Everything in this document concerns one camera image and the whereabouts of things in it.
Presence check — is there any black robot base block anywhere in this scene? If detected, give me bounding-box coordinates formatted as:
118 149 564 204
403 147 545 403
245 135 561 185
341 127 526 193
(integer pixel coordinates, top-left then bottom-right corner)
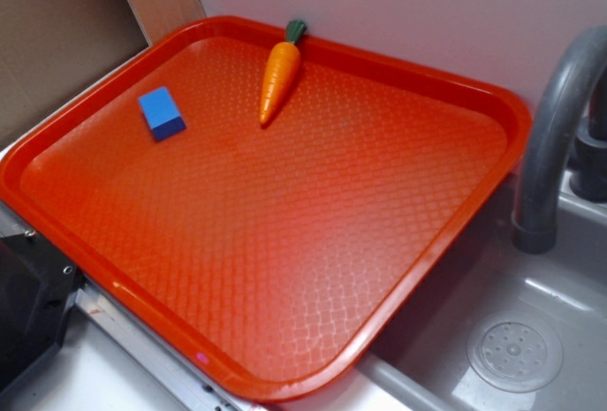
1 231 82 397

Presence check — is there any blue rectangular block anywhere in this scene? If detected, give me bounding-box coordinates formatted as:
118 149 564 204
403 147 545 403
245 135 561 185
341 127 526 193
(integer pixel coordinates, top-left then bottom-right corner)
138 86 186 141

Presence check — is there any grey plastic toy sink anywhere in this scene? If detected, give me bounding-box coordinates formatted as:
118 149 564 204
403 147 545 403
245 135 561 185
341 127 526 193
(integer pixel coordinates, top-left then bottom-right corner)
359 180 606 410

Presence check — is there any red textured plastic tray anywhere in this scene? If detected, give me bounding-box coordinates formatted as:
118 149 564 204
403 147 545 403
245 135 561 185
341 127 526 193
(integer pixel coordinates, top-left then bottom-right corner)
1 17 531 403

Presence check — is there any orange plastic toy carrot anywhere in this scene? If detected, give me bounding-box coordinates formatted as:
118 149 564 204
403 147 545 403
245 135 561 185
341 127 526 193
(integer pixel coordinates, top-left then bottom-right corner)
258 20 307 126

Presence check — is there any grey curved faucet spout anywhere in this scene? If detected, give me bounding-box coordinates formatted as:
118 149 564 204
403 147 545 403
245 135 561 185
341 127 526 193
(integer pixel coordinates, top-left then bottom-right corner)
512 25 606 253

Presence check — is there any round grey sink drain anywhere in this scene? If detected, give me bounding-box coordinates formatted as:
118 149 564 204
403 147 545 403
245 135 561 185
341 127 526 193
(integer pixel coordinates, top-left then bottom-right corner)
467 311 563 393

